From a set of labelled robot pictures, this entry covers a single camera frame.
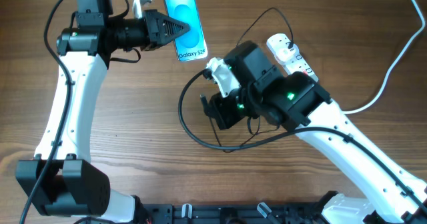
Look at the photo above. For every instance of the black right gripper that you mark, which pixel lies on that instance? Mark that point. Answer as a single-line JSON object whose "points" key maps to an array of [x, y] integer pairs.
{"points": [[219, 106]]}

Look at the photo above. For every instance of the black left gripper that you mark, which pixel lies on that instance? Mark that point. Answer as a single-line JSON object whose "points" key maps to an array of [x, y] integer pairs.
{"points": [[155, 20]]}

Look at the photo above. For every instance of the blue Galaxy smartphone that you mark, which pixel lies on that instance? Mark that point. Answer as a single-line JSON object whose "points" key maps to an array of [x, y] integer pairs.
{"points": [[191, 44]]}

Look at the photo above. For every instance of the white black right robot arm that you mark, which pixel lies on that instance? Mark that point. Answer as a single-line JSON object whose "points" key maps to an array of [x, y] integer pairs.
{"points": [[251, 86]]}

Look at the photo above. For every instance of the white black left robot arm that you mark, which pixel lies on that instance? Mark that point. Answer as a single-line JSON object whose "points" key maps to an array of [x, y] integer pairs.
{"points": [[60, 180]]}

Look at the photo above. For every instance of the white charger adapter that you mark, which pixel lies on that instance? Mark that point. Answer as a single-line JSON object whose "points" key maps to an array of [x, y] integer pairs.
{"points": [[284, 54]]}

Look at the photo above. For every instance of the white power strip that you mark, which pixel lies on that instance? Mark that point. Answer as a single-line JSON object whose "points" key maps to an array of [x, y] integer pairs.
{"points": [[298, 63]]}

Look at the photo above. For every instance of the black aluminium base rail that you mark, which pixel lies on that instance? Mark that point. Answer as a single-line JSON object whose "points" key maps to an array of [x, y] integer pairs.
{"points": [[224, 214]]}

